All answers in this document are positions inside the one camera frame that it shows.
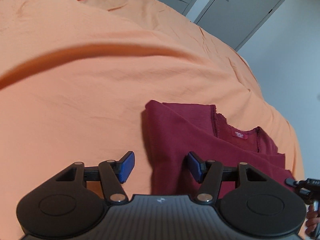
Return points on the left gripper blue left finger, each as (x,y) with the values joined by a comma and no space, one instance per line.
(125,166)

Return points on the orange bed duvet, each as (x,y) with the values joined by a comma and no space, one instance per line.
(77,74)

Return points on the grey room door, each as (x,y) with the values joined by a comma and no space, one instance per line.
(235,21)

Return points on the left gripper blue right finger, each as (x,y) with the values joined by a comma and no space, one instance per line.
(196,166)

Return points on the maroon long sleeve shirt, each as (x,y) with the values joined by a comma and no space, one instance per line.
(175,129)

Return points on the person right hand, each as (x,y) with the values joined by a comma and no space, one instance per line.
(312,220)

